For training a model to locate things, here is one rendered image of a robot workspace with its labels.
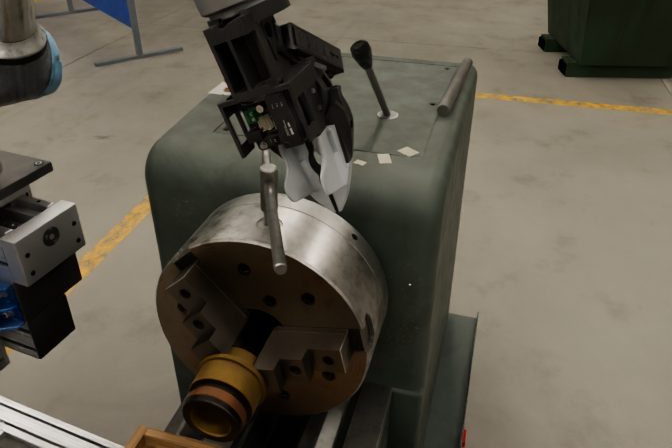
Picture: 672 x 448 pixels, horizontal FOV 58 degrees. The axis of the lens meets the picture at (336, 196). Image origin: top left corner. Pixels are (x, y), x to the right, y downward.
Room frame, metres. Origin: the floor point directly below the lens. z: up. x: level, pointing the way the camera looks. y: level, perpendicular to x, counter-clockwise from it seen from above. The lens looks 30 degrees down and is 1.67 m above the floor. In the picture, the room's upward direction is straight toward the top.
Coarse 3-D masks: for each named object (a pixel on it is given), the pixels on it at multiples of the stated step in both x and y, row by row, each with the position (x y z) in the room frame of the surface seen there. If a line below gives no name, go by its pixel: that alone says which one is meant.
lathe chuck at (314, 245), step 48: (192, 240) 0.67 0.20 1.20; (240, 240) 0.62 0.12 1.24; (288, 240) 0.63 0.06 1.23; (336, 240) 0.66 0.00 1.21; (240, 288) 0.62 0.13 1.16; (288, 288) 0.60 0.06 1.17; (336, 288) 0.59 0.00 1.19; (192, 336) 0.64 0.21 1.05; (240, 336) 0.65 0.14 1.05; (288, 384) 0.60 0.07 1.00; (336, 384) 0.58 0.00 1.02
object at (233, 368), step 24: (216, 360) 0.53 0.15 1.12; (240, 360) 0.53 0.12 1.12; (192, 384) 0.51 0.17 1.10; (216, 384) 0.50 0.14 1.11; (240, 384) 0.50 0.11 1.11; (264, 384) 0.52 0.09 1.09; (192, 408) 0.48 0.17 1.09; (216, 408) 0.47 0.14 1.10; (240, 408) 0.48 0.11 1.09; (216, 432) 0.48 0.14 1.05
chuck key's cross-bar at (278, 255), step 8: (264, 152) 0.72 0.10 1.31; (264, 160) 0.70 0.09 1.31; (264, 184) 0.64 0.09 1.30; (272, 184) 0.64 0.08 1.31; (272, 192) 0.62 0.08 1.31; (272, 200) 0.60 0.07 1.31; (272, 208) 0.57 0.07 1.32; (272, 216) 0.54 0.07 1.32; (272, 224) 0.52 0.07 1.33; (272, 232) 0.50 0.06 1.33; (280, 232) 0.50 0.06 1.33; (272, 240) 0.48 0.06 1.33; (280, 240) 0.48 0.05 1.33; (272, 248) 0.46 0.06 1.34; (280, 248) 0.46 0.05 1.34; (272, 256) 0.45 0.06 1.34; (280, 256) 0.44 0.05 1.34; (280, 264) 0.42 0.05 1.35; (280, 272) 0.42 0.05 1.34
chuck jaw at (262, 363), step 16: (272, 336) 0.59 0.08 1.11; (288, 336) 0.58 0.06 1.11; (304, 336) 0.58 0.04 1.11; (320, 336) 0.57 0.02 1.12; (336, 336) 0.57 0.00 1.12; (352, 336) 0.58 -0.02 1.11; (368, 336) 0.60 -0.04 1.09; (272, 352) 0.56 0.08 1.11; (288, 352) 0.55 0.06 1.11; (304, 352) 0.55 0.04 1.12; (320, 352) 0.55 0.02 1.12; (336, 352) 0.54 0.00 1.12; (352, 352) 0.57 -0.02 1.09; (256, 368) 0.53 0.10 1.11; (272, 368) 0.53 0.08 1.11; (288, 368) 0.54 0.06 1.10; (304, 368) 0.53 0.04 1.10; (320, 368) 0.55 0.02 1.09; (336, 368) 0.54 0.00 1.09; (272, 384) 0.52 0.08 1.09
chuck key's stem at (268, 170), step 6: (264, 168) 0.65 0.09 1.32; (270, 168) 0.65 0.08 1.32; (276, 168) 0.65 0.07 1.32; (264, 174) 0.64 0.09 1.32; (270, 174) 0.64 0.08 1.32; (276, 174) 0.65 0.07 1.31; (264, 180) 0.64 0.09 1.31; (270, 180) 0.64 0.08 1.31; (276, 180) 0.65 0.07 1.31; (276, 186) 0.65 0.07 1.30; (264, 192) 0.64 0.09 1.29; (276, 192) 0.65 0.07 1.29; (264, 198) 0.64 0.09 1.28; (276, 198) 0.65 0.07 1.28; (264, 204) 0.64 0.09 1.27; (276, 204) 0.65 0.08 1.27; (264, 210) 0.65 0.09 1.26; (264, 216) 0.65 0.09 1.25; (264, 222) 0.65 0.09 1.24
